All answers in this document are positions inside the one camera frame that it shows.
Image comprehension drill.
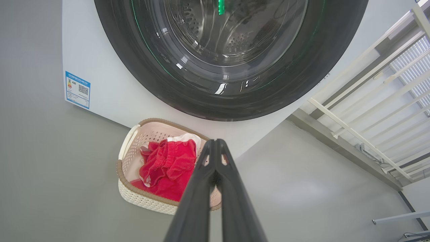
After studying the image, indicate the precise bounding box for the red garment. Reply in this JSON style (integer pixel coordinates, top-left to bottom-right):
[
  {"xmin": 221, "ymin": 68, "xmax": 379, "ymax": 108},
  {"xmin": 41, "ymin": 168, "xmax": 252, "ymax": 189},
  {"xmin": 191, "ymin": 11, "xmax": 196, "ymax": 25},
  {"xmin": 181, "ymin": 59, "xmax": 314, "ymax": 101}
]
[{"xmin": 130, "ymin": 139, "xmax": 197, "ymax": 202}]

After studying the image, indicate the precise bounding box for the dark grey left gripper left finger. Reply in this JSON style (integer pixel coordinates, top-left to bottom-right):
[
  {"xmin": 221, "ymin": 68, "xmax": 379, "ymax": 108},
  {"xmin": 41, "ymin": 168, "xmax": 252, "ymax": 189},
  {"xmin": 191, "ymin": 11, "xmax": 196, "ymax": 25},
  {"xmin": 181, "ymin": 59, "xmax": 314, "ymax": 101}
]
[{"xmin": 164, "ymin": 139, "xmax": 217, "ymax": 242}]

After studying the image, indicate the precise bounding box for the white front-load washing machine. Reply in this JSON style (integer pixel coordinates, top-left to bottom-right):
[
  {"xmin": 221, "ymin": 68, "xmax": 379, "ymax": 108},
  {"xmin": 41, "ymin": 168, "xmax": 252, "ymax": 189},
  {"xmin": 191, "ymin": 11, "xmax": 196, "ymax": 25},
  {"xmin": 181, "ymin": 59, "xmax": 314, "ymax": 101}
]
[{"xmin": 62, "ymin": 0, "xmax": 419, "ymax": 159}]

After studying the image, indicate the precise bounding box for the blue energy label sticker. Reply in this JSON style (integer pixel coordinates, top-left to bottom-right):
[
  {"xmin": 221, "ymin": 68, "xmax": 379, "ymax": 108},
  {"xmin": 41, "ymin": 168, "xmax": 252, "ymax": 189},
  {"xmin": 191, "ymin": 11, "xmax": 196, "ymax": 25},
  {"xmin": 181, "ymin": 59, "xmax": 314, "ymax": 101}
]
[{"xmin": 65, "ymin": 71, "xmax": 91, "ymax": 110}]

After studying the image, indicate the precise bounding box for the white metal railing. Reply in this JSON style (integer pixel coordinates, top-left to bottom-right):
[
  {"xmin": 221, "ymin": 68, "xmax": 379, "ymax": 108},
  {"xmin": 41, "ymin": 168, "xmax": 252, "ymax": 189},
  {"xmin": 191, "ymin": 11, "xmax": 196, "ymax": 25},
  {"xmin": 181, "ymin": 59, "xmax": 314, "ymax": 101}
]
[{"xmin": 307, "ymin": 3, "xmax": 430, "ymax": 184}]

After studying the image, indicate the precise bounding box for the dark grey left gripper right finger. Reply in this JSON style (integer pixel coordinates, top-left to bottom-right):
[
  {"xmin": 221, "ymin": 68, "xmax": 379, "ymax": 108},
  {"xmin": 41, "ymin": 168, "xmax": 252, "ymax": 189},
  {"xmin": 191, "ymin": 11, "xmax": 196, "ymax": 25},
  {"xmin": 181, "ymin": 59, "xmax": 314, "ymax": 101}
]
[{"xmin": 215, "ymin": 138, "xmax": 268, "ymax": 242}]

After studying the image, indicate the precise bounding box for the cream perforated laundry basket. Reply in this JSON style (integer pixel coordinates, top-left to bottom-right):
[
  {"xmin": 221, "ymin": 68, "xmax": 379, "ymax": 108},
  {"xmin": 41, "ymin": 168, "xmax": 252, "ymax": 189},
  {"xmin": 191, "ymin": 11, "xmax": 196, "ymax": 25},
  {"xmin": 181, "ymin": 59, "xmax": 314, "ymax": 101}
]
[{"xmin": 116, "ymin": 118, "xmax": 224, "ymax": 215}]

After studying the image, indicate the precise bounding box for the grey washing machine glass door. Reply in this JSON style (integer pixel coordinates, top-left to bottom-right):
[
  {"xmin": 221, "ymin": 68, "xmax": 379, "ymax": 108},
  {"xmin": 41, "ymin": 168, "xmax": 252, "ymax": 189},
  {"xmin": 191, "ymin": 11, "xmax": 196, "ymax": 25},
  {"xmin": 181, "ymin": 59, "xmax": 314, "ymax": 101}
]
[{"xmin": 94, "ymin": 0, "xmax": 369, "ymax": 121}]

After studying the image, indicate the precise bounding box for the white metal bar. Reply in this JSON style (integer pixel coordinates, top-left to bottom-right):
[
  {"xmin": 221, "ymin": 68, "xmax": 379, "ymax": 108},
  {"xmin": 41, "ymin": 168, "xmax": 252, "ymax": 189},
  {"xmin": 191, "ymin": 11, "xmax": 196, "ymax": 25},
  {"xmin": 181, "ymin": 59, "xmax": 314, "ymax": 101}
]
[{"xmin": 372, "ymin": 211, "xmax": 430, "ymax": 225}]

